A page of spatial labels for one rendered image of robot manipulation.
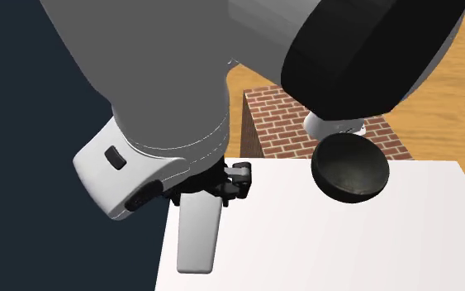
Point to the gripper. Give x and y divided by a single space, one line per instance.
212 184

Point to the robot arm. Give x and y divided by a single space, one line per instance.
167 72

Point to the brick-patterned robot stand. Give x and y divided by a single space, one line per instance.
280 125

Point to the black bowl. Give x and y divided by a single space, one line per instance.
351 169

